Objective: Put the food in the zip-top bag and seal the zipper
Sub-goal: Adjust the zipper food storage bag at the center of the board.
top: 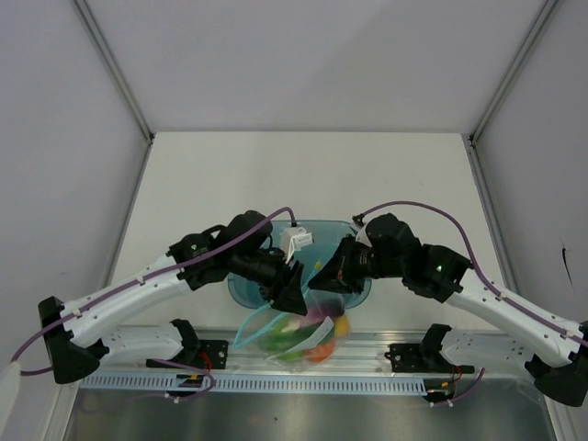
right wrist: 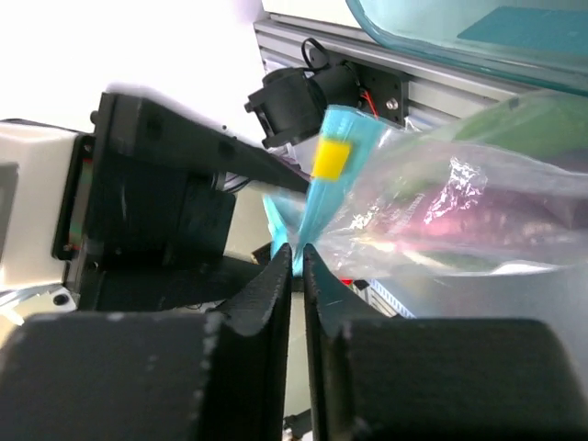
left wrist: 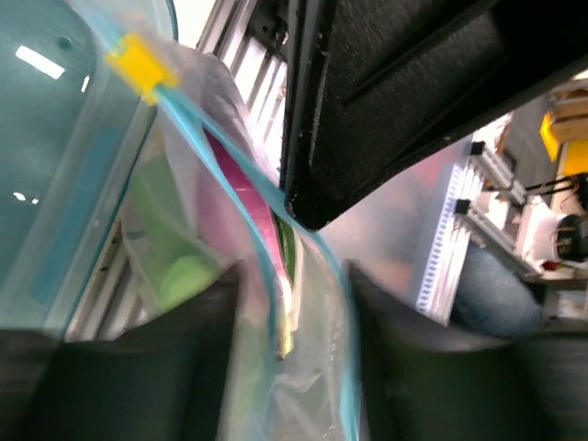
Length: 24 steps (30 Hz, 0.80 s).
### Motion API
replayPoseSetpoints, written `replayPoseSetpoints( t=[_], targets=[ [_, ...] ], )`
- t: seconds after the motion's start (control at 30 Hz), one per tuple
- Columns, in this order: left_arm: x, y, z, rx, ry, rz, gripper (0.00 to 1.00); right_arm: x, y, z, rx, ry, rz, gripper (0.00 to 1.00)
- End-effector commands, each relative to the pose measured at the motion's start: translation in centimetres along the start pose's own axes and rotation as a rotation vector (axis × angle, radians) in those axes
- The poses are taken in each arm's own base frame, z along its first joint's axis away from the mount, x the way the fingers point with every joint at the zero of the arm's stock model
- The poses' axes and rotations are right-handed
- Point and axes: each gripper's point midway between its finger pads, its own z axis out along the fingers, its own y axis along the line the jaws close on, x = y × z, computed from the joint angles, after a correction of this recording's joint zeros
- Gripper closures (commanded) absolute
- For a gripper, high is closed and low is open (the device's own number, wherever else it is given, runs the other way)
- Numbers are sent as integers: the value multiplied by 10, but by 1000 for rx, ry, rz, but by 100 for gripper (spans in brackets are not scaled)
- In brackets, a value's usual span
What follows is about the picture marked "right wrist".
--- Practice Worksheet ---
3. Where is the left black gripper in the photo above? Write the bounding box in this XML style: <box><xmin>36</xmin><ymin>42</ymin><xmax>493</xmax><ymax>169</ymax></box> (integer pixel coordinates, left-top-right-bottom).
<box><xmin>52</xmin><ymin>91</ymin><xmax>309</xmax><ymax>311</ymax></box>

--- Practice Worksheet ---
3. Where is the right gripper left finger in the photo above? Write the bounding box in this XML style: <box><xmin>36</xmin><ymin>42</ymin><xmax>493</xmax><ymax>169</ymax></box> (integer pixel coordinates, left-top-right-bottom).
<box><xmin>1</xmin><ymin>245</ymin><xmax>292</xmax><ymax>440</ymax></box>

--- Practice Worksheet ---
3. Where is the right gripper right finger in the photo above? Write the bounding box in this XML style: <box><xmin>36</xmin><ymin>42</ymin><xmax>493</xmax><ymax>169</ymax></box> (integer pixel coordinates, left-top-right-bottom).
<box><xmin>303</xmin><ymin>246</ymin><xmax>587</xmax><ymax>440</ymax></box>

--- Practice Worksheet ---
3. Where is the clear zip top bag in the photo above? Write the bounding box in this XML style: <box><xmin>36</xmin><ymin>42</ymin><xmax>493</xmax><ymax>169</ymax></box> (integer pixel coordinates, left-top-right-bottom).
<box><xmin>264</xmin><ymin>92</ymin><xmax>587</xmax><ymax>278</ymax></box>

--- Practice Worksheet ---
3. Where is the purple eggplant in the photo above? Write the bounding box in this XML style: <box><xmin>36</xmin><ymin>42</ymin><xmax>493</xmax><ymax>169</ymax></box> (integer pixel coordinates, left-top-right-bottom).
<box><xmin>353</xmin><ymin>185</ymin><xmax>587</xmax><ymax>264</ymax></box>

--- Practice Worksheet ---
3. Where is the dark green chili pepper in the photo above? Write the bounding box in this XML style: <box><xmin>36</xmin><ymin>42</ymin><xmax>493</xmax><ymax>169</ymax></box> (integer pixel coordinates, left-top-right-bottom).
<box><xmin>403</xmin><ymin>92</ymin><xmax>587</xmax><ymax>198</ymax></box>

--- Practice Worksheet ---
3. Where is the teal plastic tray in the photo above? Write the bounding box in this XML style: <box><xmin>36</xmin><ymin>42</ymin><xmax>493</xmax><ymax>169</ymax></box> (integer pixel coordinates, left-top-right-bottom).
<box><xmin>347</xmin><ymin>0</ymin><xmax>587</xmax><ymax>96</ymax></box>

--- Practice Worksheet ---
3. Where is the white slotted cable duct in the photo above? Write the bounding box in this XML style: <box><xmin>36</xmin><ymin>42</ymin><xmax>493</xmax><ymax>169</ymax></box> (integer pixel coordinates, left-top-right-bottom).
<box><xmin>368</xmin><ymin>279</ymin><xmax>414</xmax><ymax>319</ymax></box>

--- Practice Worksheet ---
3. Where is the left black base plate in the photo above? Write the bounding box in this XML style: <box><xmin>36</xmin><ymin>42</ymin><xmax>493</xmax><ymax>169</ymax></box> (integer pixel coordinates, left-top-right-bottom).
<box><xmin>345</xmin><ymin>61</ymin><xmax>410</xmax><ymax>126</ymax></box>

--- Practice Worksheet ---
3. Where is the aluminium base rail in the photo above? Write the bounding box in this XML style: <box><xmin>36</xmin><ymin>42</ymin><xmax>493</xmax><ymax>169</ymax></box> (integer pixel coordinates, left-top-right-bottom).
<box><xmin>254</xmin><ymin>14</ymin><xmax>528</xmax><ymax>129</ymax></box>

